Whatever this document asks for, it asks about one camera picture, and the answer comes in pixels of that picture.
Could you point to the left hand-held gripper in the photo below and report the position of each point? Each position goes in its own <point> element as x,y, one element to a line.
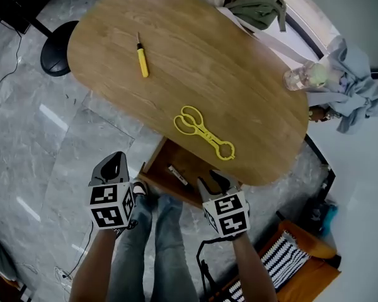
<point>110,206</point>

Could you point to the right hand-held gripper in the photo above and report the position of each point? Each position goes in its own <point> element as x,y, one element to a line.
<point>228,214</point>

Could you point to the black marker pen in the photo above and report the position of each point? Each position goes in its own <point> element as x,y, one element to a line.
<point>179,175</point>

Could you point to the wooden drawer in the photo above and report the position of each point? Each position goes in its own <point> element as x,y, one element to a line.
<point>163,168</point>

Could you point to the yellow plastic tongs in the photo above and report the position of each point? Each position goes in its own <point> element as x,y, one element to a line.
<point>208,136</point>

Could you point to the yellow-handled screwdriver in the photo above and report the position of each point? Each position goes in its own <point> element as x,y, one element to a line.
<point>143,63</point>

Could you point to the person's right forearm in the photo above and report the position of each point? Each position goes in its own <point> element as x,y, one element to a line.
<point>255,269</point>

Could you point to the person's left forearm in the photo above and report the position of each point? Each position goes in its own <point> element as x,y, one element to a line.
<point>94,263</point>

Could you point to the wooden coffee table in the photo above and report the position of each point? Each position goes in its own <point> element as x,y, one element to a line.
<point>208,74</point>

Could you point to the person's left shoe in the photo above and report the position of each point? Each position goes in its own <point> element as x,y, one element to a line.
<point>140,188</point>

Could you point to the person's right leg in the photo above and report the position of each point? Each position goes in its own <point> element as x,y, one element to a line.
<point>171,247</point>

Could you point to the person's leg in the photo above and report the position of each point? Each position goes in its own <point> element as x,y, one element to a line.
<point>132,247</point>
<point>171,247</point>

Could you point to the person's left leg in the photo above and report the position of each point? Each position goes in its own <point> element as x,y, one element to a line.
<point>132,247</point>

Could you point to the black white striped blanket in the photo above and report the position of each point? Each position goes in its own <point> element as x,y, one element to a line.
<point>283,256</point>

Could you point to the black bag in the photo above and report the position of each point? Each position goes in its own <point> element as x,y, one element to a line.
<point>318,215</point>

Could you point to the white power adapter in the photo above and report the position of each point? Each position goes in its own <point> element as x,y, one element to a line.
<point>61,277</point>

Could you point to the teal object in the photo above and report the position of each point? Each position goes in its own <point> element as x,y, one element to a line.
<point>330,220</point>

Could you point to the brown beaded bag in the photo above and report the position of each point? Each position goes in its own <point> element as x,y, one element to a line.
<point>321,113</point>

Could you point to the black standing fan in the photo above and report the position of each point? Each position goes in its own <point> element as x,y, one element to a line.
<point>56,52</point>

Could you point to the clear plastic water bottle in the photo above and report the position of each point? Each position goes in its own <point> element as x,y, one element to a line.
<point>299,77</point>

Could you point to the dark brown furniture piece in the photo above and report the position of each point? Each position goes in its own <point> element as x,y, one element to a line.
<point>6,289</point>

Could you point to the white window ledge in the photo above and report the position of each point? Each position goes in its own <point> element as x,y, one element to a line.
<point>289,36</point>

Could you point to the light blue cloth pile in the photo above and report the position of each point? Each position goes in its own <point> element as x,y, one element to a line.
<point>352,83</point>

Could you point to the olive green fabric bag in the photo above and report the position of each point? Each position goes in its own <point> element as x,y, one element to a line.
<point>255,8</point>

